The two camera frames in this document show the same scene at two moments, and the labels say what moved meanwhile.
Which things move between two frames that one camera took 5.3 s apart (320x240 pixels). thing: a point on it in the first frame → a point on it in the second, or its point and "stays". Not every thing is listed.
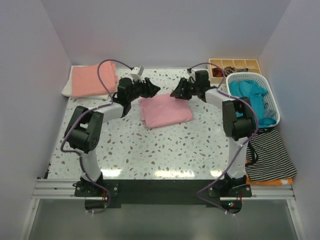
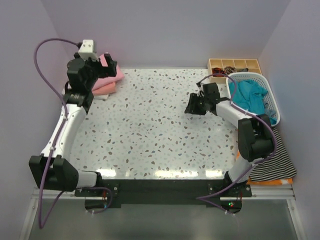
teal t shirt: (254, 92) stays
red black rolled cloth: (217, 72) stays
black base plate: (99, 193) stays
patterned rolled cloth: (228, 70) stays
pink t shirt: (163, 110) → (101, 81)
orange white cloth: (282, 181) stays
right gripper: (179, 93) → (191, 108)
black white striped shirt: (267, 158) stays
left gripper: (150, 90) → (105, 71)
